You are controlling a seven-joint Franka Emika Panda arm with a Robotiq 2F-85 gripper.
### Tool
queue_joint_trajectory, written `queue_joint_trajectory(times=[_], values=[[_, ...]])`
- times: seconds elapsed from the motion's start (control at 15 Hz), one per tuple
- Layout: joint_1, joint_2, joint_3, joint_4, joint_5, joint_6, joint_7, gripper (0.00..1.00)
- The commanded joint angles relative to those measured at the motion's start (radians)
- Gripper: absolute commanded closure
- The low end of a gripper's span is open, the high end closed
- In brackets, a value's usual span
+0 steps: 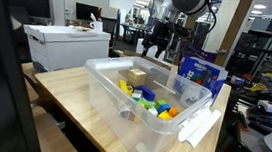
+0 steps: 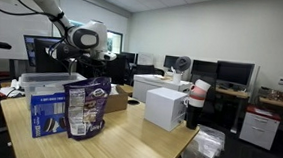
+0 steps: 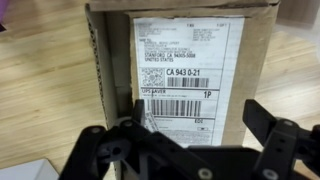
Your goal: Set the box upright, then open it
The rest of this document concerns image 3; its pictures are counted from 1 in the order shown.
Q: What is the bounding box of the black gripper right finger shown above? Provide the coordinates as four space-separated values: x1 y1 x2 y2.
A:
242 99 320 180

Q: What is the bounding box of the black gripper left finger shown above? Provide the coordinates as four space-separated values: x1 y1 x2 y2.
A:
59 99 214 180

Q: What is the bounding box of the brown cardboard shipping box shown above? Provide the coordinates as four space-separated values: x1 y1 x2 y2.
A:
84 0 281 180

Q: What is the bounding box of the white cube box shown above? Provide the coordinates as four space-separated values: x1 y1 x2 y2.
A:
0 158 60 180

